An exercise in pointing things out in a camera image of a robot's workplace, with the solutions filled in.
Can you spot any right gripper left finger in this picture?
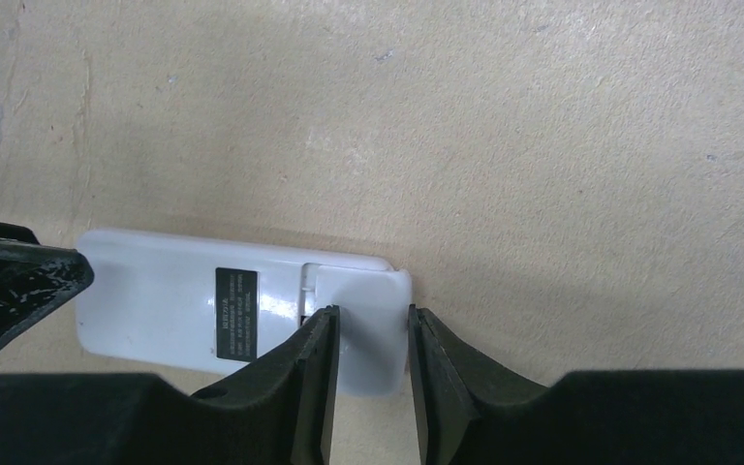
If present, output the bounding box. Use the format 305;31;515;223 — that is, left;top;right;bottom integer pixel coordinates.
0;306;340;464

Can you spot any white battery cover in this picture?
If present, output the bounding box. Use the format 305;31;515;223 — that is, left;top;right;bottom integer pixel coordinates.
315;265;412;397

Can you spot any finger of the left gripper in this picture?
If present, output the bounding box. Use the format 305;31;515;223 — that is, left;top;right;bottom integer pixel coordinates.
0;222;94;351

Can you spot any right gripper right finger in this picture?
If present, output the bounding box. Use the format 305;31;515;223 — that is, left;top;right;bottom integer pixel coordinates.
408;307;744;464

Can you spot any white red remote control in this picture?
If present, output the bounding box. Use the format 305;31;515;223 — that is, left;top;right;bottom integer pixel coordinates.
75;229;403;376

